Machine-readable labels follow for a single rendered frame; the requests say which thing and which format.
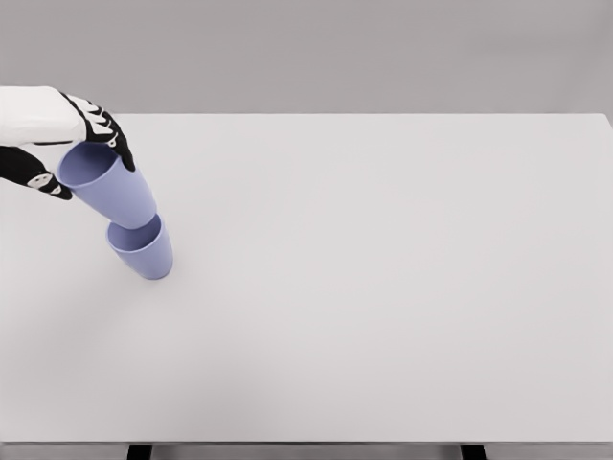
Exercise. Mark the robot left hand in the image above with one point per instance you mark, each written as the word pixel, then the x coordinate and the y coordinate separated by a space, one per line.
pixel 43 117

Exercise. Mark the light blue cup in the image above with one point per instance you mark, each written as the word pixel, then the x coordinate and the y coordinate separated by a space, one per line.
pixel 115 189
pixel 143 251

